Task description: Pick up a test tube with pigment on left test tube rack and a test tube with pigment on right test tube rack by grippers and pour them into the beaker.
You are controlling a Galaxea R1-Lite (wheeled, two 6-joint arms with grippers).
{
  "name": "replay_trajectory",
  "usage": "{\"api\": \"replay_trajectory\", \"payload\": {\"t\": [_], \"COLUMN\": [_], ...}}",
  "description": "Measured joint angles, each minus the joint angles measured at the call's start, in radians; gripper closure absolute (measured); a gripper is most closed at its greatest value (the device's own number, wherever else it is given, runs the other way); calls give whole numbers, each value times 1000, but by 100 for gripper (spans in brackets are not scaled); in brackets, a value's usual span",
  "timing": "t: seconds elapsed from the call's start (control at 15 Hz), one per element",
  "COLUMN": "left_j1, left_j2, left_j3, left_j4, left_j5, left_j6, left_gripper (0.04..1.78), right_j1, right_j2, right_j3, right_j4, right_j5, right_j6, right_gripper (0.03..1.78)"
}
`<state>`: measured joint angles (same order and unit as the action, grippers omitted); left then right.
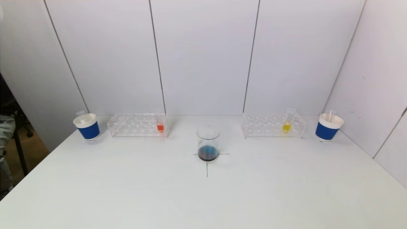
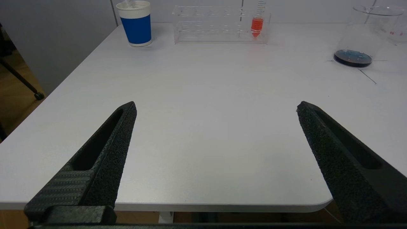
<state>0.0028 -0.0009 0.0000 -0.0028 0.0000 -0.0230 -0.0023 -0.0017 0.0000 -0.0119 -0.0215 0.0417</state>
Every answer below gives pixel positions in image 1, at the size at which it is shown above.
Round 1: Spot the blue pigment test tube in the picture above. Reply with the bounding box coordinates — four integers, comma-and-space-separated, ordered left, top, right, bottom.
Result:
75, 110, 93, 125

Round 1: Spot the clear glass beaker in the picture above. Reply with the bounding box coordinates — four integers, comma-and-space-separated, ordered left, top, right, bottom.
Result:
196, 125, 221, 162

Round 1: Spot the clear acrylic test tube rack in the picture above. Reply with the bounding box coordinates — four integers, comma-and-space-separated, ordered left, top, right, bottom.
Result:
242, 111, 308, 139
106, 113, 171, 138

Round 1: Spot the yellow pigment test tube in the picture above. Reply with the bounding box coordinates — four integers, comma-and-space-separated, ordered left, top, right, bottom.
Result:
282, 107, 297, 134

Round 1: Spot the blue and white paper cup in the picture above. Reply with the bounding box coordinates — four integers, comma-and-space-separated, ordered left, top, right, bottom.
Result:
73, 113, 101, 141
315, 113, 345, 142

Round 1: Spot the person's leg in grey trousers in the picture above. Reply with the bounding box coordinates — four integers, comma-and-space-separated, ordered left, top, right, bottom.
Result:
0, 115, 16, 192

